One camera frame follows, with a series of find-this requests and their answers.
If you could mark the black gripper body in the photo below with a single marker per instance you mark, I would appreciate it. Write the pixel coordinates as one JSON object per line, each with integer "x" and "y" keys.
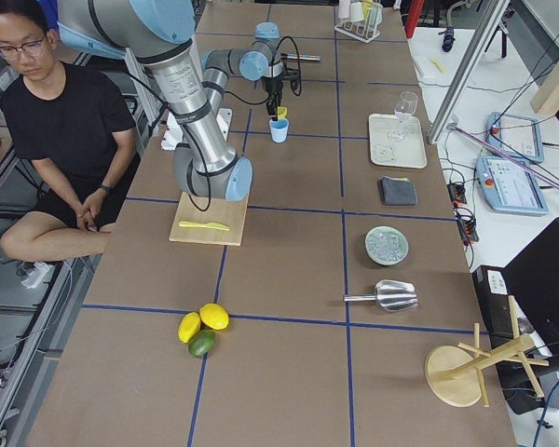
{"x": 273, "y": 87}

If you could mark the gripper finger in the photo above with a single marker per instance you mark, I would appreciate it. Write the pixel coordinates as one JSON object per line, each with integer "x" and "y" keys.
{"x": 270, "y": 105}
{"x": 278, "y": 98}

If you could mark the lemon slice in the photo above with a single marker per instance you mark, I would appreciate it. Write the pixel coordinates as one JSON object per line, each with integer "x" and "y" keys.
{"x": 281, "y": 112}

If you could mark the metal muddler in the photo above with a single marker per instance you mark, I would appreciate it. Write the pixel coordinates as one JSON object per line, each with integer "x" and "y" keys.
{"x": 300, "y": 57}

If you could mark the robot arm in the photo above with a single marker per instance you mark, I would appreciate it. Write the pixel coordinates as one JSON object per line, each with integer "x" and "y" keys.
{"x": 267, "y": 30}
{"x": 160, "y": 33}

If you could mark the light blue cup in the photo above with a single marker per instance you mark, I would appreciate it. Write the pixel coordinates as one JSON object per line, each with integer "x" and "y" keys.
{"x": 279, "y": 129}

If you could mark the yellow lemon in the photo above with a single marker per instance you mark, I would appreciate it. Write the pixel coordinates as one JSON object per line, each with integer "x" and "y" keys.
{"x": 214, "y": 316}
{"x": 189, "y": 326}

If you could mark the wooden cutting board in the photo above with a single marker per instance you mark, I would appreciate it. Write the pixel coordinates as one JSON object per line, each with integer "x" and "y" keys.
{"x": 218, "y": 222}

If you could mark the cream serving tray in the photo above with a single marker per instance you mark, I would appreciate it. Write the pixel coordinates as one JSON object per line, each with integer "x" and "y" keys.
{"x": 395, "y": 144}

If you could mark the clear wine glass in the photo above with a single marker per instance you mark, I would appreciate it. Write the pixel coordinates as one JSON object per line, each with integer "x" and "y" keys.
{"x": 404, "y": 108}

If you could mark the yellow plastic knife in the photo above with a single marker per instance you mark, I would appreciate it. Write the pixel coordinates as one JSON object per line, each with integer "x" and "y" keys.
{"x": 209, "y": 225}

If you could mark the green bowl of ice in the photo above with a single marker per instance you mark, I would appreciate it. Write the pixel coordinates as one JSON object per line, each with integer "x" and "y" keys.
{"x": 386, "y": 245}

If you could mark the seated person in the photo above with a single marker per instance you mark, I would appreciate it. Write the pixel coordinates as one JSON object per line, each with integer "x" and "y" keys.
{"x": 74, "y": 126}

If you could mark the metal ice scoop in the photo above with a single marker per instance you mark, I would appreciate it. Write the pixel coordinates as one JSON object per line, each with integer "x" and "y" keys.
{"x": 390, "y": 295}

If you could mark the far teach pendant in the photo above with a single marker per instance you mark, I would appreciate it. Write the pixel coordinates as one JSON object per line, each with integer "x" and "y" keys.
{"x": 519, "y": 136}

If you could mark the teach pendant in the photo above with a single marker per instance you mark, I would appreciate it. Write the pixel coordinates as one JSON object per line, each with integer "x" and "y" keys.
{"x": 519, "y": 136}
{"x": 509, "y": 187}

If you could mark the near teach pendant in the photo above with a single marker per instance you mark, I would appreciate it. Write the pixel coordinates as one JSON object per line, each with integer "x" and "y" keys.
{"x": 509, "y": 187}

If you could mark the green lime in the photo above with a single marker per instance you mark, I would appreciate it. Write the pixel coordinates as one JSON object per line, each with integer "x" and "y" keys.
{"x": 202, "y": 343}

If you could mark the black monitor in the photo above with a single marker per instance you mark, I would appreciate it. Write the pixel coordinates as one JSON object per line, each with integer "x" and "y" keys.
{"x": 532, "y": 277}

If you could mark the wooden mug tree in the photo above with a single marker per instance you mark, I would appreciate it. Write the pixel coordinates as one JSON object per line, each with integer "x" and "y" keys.
{"x": 455, "y": 373}

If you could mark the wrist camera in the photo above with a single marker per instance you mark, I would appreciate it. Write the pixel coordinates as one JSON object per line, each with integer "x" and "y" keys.
{"x": 294, "y": 78}

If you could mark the white wire cup rack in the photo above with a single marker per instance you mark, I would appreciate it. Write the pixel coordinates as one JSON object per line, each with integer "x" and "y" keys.
{"x": 359, "y": 19}

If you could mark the aluminium frame post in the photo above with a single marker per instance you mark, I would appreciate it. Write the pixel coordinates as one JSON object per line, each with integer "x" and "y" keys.
{"x": 494, "y": 11}

